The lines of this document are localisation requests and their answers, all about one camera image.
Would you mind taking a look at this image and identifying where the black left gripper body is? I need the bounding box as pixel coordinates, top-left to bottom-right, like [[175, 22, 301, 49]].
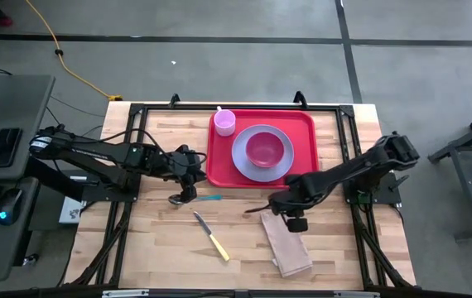
[[165, 147, 206, 186]]

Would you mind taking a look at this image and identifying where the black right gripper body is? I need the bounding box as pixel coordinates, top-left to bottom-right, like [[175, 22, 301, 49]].
[[275, 194, 315, 219]]

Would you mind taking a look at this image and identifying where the teal-handled metal spoon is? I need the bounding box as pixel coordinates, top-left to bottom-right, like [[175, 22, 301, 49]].
[[167, 193, 224, 207]]

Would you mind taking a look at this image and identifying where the beige cloth napkin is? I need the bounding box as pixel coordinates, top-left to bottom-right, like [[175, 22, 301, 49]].
[[259, 210, 314, 278]]

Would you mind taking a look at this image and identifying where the lavender round plate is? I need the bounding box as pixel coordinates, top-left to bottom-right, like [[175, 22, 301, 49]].
[[231, 123, 295, 184]]

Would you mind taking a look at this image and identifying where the cream-handled table knife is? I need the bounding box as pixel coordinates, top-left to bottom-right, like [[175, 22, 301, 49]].
[[193, 211, 231, 262]]

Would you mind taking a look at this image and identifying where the pink plastic cup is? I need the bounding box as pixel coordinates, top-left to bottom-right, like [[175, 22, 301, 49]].
[[213, 105, 237, 137]]

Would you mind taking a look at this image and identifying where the magenta plastic bowl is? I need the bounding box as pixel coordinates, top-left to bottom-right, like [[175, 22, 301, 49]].
[[244, 132, 286, 169]]

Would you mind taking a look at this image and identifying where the red plastic tray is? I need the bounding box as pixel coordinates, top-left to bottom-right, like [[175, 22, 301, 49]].
[[205, 108, 318, 190]]

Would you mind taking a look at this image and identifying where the white printed box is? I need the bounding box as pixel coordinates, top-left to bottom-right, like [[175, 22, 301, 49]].
[[58, 175, 89, 224]]

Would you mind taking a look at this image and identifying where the shiny desk caster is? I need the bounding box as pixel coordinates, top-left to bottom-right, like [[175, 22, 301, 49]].
[[22, 252, 41, 267]]

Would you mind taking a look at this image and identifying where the black computer mouse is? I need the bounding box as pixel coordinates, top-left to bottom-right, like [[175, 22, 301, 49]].
[[0, 188, 25, 227]]

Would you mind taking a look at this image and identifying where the black smartphone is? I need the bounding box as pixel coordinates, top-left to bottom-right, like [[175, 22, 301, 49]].
[[0, 127, 23, 169]]

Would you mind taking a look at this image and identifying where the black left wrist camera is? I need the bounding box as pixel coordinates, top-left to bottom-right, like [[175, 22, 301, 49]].
[[185, 144, 204, 166]]

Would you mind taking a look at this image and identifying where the black aluminium table frame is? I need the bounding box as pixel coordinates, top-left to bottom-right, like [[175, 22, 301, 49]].
[[60, 99, 419, 298]]

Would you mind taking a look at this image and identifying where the silver metal bracket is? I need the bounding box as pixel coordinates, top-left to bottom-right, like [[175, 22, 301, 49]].
[[333, 291, 382, 298], [101, 289, 151, 298]]

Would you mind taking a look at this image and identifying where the yellow extension cable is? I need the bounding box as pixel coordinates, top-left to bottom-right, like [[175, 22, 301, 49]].
[[23, 0, 124, 103]]

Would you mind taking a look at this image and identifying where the thin black floor cable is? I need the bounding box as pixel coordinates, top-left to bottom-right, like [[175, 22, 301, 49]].
[[49, 95, 107, 119]]

